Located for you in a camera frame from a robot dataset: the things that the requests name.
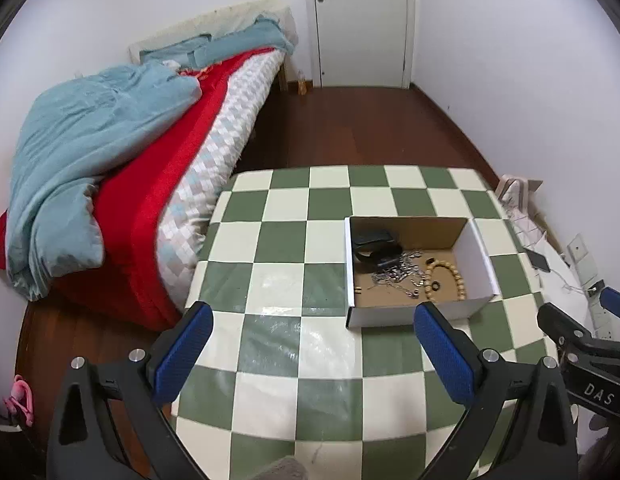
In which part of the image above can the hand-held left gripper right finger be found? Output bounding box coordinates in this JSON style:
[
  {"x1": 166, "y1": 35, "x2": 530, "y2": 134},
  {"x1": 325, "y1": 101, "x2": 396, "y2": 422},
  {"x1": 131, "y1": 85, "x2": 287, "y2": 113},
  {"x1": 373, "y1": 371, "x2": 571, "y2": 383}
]
[{"x1": 413, "y1": 302, "x2": 578, "y2": 480}]

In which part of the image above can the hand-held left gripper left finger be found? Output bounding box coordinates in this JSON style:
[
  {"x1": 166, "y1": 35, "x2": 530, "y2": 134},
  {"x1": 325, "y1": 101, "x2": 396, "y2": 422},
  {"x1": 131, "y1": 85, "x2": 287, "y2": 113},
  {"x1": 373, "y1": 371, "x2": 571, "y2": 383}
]
[{"x1": 46, "y1": 301, "x2": 214, "y2": 480}]

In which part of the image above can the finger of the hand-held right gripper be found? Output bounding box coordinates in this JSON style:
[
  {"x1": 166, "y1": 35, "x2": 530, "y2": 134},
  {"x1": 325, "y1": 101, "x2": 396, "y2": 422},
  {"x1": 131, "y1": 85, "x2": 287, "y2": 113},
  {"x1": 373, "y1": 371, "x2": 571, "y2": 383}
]
[
  {"x1": 599, "y1": 286, "x2": 620, "y2": 322},
  {"x1": 536, "y1": 302, "x2": 593, "y2": 358}
]

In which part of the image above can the white cardboard box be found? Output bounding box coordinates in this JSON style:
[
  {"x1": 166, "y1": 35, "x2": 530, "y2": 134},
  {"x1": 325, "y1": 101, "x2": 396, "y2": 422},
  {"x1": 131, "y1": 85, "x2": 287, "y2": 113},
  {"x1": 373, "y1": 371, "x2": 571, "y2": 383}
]
[{"x1": 344, "y1": 216, "x2": 502, "y2": 330}]

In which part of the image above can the silver pendant necklace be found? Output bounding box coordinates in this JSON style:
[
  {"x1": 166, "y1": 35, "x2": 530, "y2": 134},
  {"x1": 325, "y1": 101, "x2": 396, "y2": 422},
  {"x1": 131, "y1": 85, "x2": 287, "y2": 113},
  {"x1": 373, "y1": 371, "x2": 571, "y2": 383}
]
[{"x1": 367, "y1": 280, "x2": 423, "y2": 302}]

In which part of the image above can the wooden bead bracelet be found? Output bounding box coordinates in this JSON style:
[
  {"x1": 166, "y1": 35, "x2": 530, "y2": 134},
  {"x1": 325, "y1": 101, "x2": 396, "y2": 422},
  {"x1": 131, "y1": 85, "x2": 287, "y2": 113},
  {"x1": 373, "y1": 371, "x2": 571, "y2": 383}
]
[{"x1": 422, "y1": 259, "x2": 470, "y2": 303}]

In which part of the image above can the thick silver chain bracelet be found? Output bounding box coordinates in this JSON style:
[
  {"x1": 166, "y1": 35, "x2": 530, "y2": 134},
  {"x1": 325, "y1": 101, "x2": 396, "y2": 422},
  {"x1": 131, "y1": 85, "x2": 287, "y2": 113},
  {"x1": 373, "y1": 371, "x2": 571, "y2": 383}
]
[{"x1": 371, "y1": 262, "x2": 416, "y2": 288}]

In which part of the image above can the thin silver disc necklace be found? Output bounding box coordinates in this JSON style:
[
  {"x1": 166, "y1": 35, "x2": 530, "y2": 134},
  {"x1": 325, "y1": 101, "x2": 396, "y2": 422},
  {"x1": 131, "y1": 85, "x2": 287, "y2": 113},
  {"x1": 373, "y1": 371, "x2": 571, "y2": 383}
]
[{"x1": 399, "y1": 249, "x2": 427, "y2": 273}]

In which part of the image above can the black smart band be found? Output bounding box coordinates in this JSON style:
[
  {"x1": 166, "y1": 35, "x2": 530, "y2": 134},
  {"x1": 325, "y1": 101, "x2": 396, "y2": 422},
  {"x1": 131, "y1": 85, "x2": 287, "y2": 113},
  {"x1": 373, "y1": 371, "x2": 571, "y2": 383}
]
[{"x1": 352, "y1": 229, "x2": 403, "y2": 267}]

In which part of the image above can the white power strip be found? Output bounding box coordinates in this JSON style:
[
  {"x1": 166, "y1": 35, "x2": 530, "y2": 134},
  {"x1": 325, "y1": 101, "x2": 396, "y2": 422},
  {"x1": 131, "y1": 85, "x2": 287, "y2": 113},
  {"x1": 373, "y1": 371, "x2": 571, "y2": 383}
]
[{"x1": 580, "y1": 260, "x2": 616, "y2": 338}]

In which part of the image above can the black smartphone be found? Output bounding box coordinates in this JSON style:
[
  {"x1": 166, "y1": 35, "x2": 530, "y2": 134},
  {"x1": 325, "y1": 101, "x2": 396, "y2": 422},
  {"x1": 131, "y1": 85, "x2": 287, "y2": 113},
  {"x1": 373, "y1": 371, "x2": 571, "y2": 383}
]
[{"x1": 526, "y1": 249, "x2": 551, "y2": 273}]

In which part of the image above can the floral cloth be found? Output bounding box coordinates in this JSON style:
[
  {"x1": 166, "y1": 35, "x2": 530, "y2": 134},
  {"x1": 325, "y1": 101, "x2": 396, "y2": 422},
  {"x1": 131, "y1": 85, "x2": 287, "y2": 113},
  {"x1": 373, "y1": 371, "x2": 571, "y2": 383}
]
[{"x1": 495, "y1": 177, "x2": 546, "y2": 241}]

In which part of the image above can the green white checkered tablecloth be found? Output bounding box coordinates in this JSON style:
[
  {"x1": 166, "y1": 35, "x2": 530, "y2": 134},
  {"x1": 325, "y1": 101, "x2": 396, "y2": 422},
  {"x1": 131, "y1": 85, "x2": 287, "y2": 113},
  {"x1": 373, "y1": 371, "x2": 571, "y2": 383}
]
[{"x1": 170, "y1": 165, "x2": 561, "y2": 480}]

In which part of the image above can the bed with red cover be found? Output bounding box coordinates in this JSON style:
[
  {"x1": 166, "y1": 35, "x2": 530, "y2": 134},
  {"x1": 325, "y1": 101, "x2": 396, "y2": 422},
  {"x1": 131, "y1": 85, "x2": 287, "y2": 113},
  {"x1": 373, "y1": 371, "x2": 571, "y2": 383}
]
[{"x1": 0, "y1": 49, "x2": 256, "y2": 332}]

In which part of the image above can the pink slipper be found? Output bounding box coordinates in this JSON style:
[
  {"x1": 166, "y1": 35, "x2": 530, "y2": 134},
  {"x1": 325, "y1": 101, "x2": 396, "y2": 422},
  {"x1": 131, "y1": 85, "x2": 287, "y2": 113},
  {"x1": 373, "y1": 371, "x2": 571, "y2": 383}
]
[{"x1": 4, "y1": 375, "x2": 35, "y2": 428}]

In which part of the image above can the grey white checkered bedsheet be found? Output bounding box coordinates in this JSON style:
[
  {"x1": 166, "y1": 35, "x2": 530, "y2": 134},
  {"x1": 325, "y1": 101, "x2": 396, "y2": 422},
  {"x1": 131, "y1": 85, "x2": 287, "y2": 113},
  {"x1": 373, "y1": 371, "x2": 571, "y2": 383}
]
[{"x1": 155, "y1": 52, "x2": 283, "y2": 311}]

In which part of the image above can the light blue quilt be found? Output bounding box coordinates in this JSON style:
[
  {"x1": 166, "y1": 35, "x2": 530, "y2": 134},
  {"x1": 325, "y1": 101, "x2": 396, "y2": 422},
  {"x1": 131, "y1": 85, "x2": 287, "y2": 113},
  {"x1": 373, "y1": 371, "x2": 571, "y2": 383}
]
[{"x1": 5, "y1": 64, "x2": 203, "y2": 302}]

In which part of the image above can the light blue pillow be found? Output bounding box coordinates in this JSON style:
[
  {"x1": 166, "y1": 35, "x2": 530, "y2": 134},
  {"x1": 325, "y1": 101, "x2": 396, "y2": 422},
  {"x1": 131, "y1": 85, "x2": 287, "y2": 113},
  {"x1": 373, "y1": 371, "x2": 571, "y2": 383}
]
[{"x1": 140, "y1": 15, "x2": 297, "y2": 68}]

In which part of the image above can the white door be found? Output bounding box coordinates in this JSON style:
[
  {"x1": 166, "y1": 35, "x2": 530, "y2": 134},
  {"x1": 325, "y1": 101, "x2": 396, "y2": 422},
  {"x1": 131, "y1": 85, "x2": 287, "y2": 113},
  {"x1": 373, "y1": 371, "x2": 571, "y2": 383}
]
[{"x1": 302, "y1": 0, "x2": 416, "y2": 90}]

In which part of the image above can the white charging cable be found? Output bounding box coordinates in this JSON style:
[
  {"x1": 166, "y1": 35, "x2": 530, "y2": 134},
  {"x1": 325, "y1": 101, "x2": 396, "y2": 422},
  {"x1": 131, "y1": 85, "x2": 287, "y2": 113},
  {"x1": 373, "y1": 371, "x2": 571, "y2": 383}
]
[{"x1": 550, "y1": 267, "x2": 591, "y2": 294}]

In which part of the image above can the grey wall switch plate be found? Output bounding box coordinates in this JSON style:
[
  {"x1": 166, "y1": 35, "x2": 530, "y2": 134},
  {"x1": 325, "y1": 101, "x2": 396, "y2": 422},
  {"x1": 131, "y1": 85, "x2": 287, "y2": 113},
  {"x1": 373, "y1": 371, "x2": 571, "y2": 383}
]
[{"x1": 567, "y1": 234, "x2": 591, "y2": 263}]

